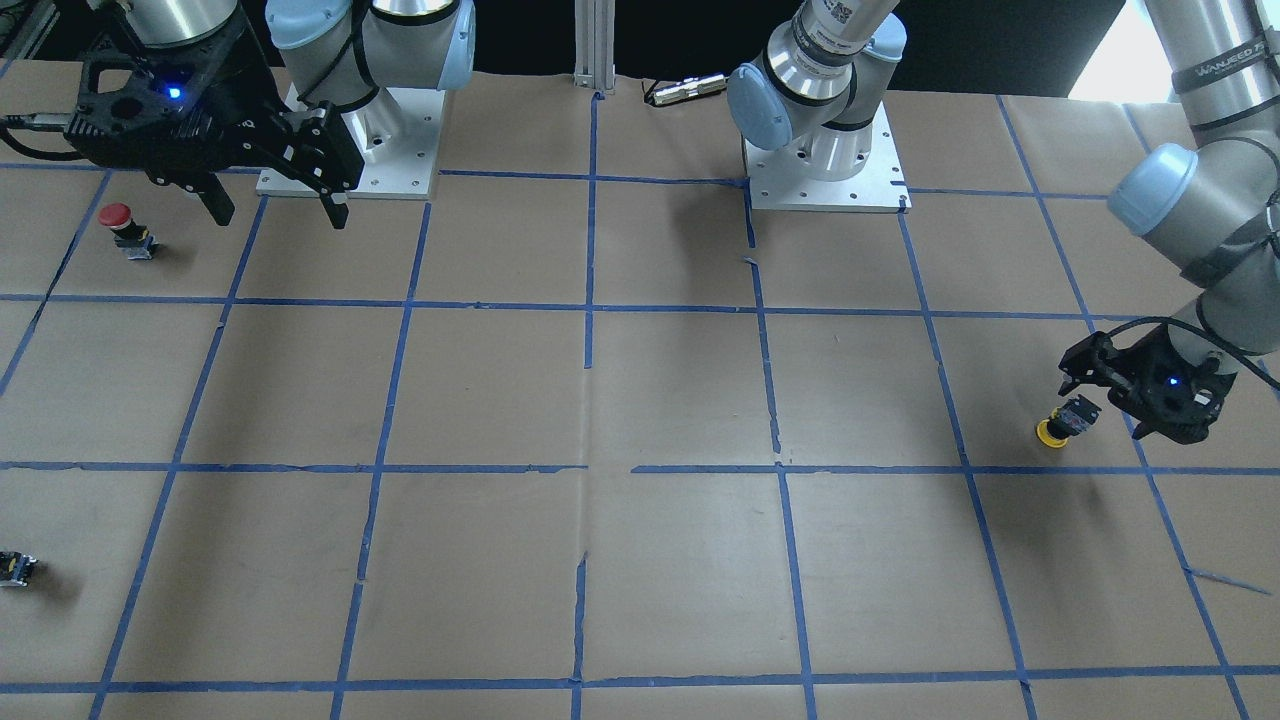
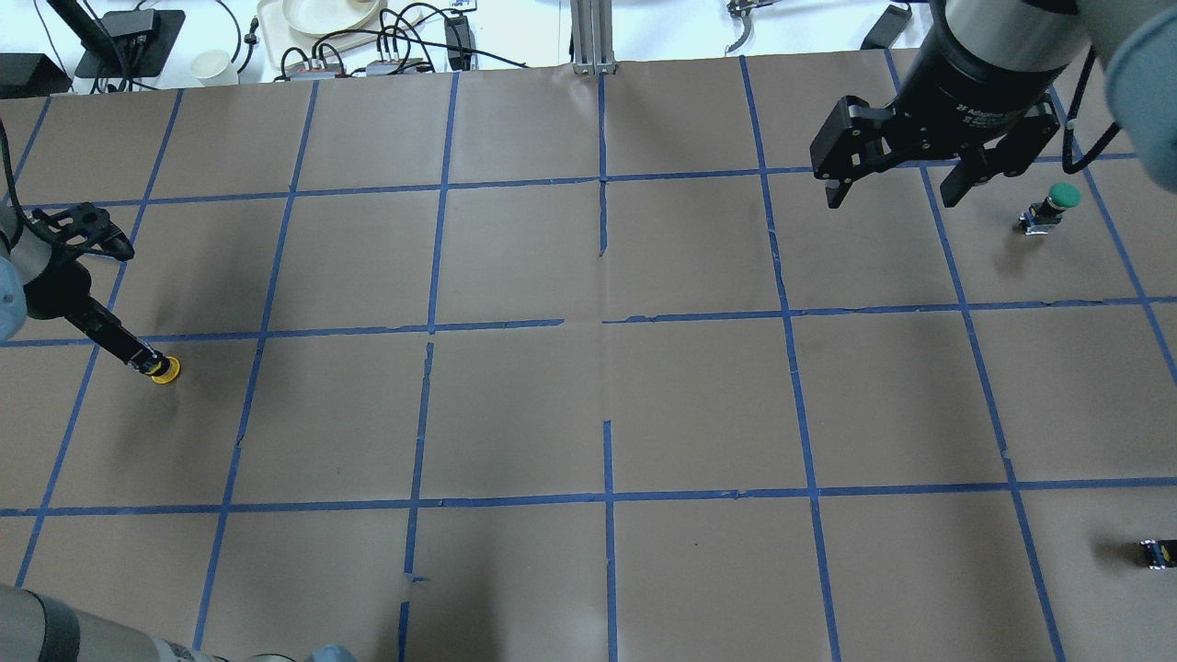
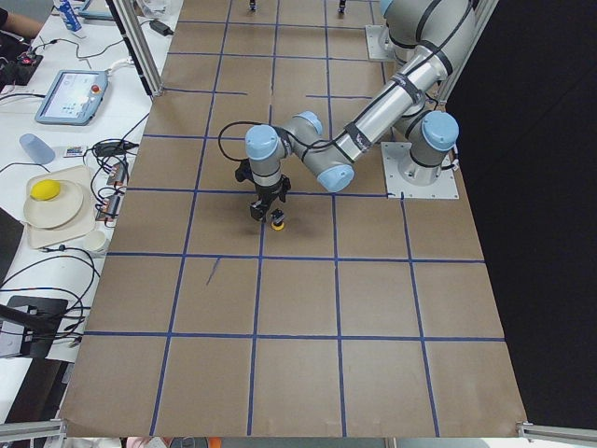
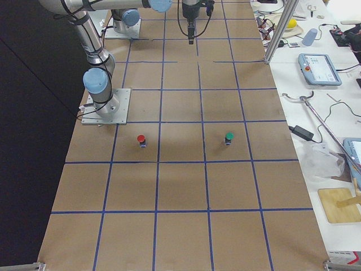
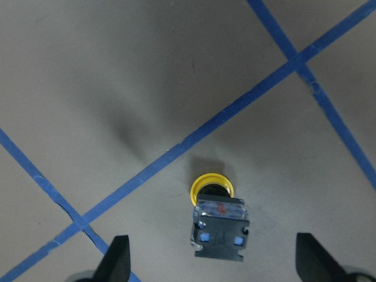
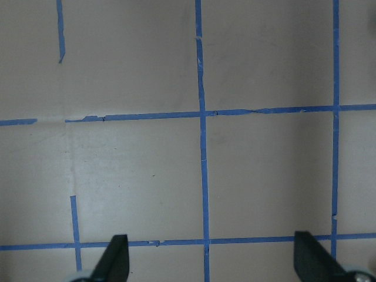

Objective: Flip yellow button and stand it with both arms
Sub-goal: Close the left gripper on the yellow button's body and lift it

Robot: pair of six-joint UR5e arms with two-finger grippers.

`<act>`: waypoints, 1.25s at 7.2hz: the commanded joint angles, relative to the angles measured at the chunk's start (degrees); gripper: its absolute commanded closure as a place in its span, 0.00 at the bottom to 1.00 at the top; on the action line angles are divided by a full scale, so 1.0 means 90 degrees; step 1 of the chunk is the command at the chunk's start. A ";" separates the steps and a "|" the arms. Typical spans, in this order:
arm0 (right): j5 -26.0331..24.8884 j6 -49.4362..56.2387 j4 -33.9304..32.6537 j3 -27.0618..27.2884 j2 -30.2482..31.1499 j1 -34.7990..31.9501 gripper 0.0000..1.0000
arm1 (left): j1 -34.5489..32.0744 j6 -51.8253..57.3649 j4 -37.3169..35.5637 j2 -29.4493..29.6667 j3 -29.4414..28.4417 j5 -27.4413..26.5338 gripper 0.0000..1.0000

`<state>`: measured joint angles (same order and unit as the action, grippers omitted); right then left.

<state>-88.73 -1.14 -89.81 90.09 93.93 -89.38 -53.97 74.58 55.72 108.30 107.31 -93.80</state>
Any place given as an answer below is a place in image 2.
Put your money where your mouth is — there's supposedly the black monitor stand base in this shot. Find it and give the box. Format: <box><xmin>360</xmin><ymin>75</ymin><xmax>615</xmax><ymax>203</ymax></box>
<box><xmin>71</xmin><ymin>8</ymin><xmax>188</xmax><ymax>79</ymax></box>

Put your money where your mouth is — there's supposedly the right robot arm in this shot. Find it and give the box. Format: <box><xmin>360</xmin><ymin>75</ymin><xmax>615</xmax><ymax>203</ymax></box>
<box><xmin>807</xmin><ymin>1</ymin><xmax>1173</xmax><ymax>208</ymax></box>

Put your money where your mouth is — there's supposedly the white paper cup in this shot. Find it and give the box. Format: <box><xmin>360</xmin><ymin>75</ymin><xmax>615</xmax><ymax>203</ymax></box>
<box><xmin>189</xmin><ymin>49</ymin><xmax>239</xmax><ymax>87</ymax></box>

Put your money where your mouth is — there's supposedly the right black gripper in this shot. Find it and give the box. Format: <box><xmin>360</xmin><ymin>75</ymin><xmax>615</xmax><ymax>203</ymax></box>
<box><xmin>807</xmin><ymin>55</ymin><xmax>1062</xmax><ymax>210</ymax></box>

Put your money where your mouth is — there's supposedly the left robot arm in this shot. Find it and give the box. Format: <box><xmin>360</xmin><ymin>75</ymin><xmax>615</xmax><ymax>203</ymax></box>
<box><xmin>4</xmin><ymin>135</ymin><xmax>180</xmax><ymax>382</ymax></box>

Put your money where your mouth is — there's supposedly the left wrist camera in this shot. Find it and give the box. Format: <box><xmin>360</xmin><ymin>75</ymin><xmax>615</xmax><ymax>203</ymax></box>
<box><xmin>29</xmin><ymin>201</ymin><xmax>135</xmax><ymax>264</ymax></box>

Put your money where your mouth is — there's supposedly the cream plate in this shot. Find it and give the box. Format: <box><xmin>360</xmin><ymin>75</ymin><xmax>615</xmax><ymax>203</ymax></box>
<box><xmin>279</xmin><ymin>0</ymin><xmax>383</xmax><ymax>37</ymax></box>

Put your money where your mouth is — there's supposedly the green push button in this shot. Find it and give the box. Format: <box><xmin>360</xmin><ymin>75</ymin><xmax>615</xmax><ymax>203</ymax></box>
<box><xmin>1015</xmin><ymin>183</ymin><xmax>1083</xmax><ymax>237</ymax></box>

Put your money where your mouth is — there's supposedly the aluminium frame post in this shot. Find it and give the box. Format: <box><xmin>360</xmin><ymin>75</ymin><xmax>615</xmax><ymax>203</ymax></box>
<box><xmin>570</xmin><ymin>0</ymin><xmax>617</xmax><ymax>75</ymax></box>

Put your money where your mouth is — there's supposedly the red push button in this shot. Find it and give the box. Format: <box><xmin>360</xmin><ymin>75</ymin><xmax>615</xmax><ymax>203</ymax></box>
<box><xmin>1137</xmin><ymin>538</ymin><xmax>1177</xmax><ymax>570</ymax></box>

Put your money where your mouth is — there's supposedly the black power adapter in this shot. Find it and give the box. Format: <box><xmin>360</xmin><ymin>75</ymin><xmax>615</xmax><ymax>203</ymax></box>
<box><xmin>444</xmin><ymin>13</ymin><xmax>476</xmax><ymax>71</ymax></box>

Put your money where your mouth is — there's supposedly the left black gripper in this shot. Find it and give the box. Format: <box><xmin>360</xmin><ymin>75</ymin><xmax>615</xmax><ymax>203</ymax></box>
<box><xmin>27</xmin><ymin>262</ymin><xmax>159</xmax><ymax>371</ymax></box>

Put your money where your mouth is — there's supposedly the yellow push button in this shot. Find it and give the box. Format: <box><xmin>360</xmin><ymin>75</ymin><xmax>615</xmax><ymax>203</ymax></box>
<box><xmin>148</xmin><ymin>355</ymin><xmax>181</xmax><ymax>384</ymax></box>

